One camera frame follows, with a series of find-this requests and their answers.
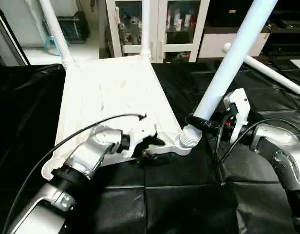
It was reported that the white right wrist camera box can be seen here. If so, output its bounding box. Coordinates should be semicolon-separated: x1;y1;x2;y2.
223;88;251;144

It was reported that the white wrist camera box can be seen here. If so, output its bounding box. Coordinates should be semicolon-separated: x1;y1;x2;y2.
122;117;158;159
223;88;251;144

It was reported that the white plastic table top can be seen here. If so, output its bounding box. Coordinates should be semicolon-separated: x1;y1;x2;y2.
40;55;194;182

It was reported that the black equipment case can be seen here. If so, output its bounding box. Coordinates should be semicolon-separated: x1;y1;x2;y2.
211;0;255;27

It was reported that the white plastic table leg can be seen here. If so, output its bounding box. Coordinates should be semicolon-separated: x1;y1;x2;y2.
182;0;278;148
39;0;76;69
222;42;300;95
140;0;152;59

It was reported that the black work mat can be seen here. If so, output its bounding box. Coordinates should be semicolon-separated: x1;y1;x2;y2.
0;58;300;234

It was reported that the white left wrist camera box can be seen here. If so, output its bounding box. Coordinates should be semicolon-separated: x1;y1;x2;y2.
122;117;158;159

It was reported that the white drawer unit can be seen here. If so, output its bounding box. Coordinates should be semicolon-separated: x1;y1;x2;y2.
198;32;271;59

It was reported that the white glass door cabinet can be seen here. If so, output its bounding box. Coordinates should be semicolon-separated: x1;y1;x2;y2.
105;0;210;64

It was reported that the teal plastic object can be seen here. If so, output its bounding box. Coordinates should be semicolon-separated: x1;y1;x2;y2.
43;35;64;57

